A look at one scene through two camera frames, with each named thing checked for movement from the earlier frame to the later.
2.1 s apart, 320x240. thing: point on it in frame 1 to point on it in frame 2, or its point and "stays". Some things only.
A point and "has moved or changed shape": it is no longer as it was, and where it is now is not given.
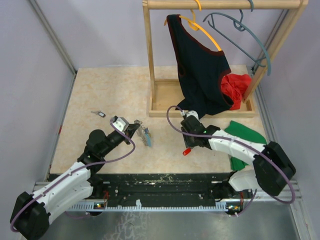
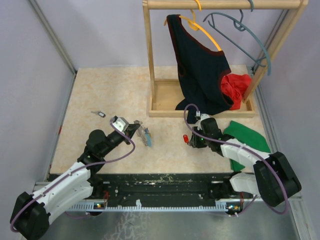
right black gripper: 189,143 stays
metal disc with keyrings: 140,131 stays
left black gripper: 131,129 stays
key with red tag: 186,151 has moved or changed shape
